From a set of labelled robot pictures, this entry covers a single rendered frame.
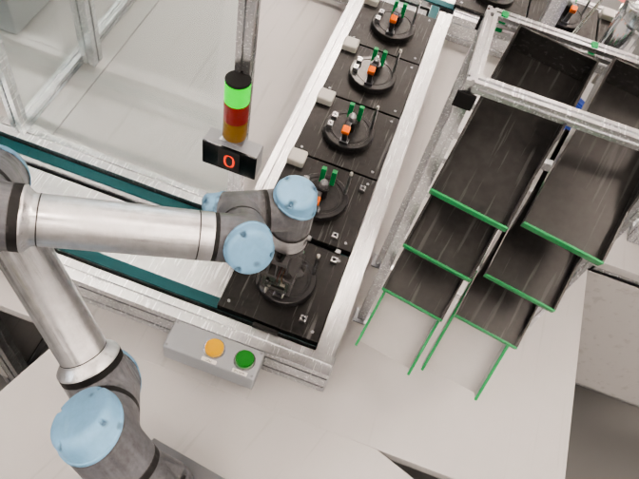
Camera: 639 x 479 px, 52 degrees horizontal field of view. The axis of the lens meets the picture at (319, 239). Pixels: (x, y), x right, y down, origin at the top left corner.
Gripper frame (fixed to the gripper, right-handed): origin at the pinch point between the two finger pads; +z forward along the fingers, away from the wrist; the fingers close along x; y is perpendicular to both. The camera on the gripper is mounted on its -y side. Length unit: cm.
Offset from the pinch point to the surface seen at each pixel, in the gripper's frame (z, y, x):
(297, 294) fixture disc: 8.4, -3.3, 3.8
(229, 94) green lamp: -32.1, -16.0, -19.7
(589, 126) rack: -58, -10, 38
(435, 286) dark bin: -14.1, -3.3, 29.7
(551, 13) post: -7, -114, 44
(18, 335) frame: 73, 8, -74
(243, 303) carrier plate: 10.3, 2.7, -6.6
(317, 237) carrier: 10.2, -21.0, 2.9
